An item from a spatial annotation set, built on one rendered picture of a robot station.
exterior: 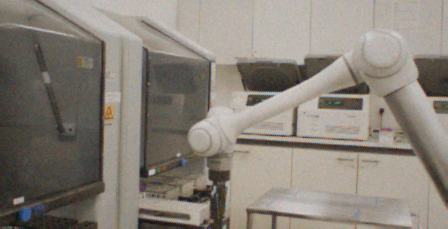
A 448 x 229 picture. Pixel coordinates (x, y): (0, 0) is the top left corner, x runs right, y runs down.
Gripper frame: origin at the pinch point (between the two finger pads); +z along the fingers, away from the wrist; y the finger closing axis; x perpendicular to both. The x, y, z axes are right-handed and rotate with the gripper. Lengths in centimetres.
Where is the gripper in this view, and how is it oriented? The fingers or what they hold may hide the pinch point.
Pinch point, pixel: (217, 228)
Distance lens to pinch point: 168.4
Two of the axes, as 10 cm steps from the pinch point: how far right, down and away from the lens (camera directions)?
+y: -3.3, 0.2, -9.4
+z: -0.3, 10.0, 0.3
